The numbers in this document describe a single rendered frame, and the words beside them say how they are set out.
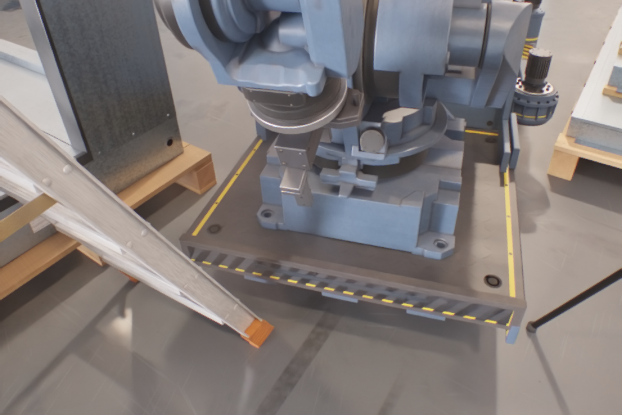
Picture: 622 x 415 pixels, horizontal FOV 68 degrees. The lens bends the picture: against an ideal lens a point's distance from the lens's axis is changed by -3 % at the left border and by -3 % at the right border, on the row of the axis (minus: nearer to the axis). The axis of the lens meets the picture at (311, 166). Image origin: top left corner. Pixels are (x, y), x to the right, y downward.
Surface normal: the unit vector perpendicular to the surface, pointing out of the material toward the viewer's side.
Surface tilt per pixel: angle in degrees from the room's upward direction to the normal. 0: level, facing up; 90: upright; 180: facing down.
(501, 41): 78
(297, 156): 112
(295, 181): 22
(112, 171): 90
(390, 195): 0
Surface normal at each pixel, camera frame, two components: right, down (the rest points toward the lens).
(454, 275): -0.04, -0.82
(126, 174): 0.82, 0.30
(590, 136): -0.57, 0.48
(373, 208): -0.29, 0.55
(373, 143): -0.29, 0.29
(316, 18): -0.25, 0.82
